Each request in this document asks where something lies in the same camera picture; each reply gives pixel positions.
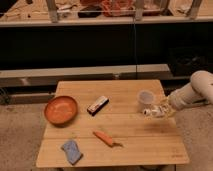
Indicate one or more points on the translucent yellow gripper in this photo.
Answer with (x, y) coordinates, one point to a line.
(164, 109)

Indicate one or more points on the orange bowl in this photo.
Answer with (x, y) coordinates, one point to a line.
(61, 110)

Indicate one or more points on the wooden folding table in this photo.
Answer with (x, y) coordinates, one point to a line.
(145, 141)

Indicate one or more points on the orange carrot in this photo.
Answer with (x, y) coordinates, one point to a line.
(106, 139)

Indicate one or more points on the white plastic cup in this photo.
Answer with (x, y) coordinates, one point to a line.
(145, 99)

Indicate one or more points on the small white bottle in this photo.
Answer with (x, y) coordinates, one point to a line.
(152, 111)

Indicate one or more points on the red object on shelf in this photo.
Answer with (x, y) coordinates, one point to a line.
(116, 8)

